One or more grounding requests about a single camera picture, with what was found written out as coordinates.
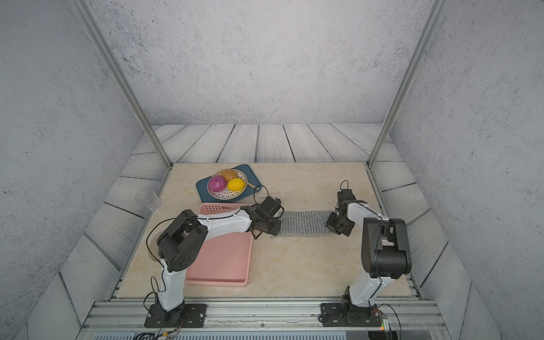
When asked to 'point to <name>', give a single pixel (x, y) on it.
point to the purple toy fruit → (217, 183)
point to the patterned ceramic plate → (227, 194)
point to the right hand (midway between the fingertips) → (334, 227)
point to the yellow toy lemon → (236, 184)
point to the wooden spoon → (253, 186)
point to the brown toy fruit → (229, 174)
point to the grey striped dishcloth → (304, 223)
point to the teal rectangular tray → (205, 197)
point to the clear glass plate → (153, 251)
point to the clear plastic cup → (148, 197)
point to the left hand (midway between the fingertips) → (281, 229)
